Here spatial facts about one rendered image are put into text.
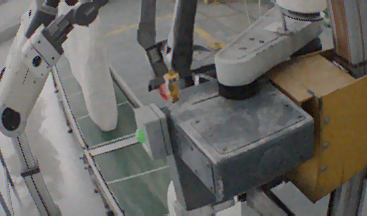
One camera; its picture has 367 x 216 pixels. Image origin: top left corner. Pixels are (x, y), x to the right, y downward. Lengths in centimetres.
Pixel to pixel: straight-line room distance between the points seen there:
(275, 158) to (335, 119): 24
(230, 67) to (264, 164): 22
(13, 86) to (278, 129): 90
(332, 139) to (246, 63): 29
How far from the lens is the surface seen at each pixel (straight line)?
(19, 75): 155
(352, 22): 122
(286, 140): 100
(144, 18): 182
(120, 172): 278
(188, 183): 121
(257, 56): 113
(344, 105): 118
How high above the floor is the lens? 184
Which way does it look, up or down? 26 degrees down
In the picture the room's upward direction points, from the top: 10 degrees counter-clockwise
